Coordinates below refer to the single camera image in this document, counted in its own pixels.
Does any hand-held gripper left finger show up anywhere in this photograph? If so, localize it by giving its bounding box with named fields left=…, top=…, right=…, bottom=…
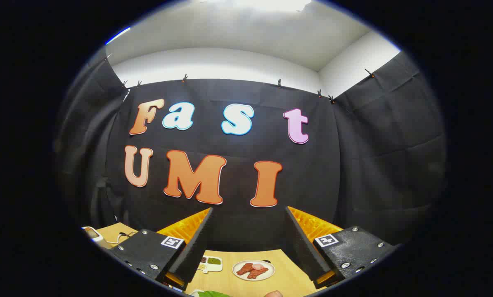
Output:
left=108, top=207, right=214, bottom=292

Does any white toaster cable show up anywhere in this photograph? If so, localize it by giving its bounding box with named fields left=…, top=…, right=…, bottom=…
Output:
left=106, top=232, right=137, bottom=245

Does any cream toaster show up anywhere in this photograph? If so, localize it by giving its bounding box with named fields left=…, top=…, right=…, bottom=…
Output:
left=81, top=226, right=111, bottom=249

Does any row of small cloth clips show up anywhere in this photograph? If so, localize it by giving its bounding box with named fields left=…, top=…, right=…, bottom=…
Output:
left=104, top=53, right=376, bottom=104

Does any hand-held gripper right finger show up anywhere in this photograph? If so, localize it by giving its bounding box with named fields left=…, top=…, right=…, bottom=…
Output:
left=285, top=206, right=398, bottom=289

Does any white oval plate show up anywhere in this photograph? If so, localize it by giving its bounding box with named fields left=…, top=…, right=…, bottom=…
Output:
left=232, top=259, right=276, bottom=282

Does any white divided dish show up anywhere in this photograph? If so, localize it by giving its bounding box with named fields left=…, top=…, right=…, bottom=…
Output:
left=197, top=256, right=223, bottom=274

